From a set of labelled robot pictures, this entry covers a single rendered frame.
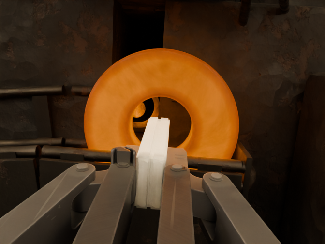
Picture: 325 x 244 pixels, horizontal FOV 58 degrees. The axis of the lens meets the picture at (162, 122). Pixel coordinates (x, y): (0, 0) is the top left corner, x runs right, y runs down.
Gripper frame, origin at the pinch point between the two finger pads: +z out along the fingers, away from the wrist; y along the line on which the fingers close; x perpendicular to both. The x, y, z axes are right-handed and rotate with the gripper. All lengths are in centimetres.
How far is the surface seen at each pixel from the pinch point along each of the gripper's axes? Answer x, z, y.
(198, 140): -2.6, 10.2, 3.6
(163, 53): 5.4, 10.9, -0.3
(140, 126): -5.4, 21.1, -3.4
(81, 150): -4.0, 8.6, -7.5
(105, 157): -4.3, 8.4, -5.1
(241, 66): 3.8, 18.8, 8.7
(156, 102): -1.9, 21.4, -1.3
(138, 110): -2.7, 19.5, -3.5
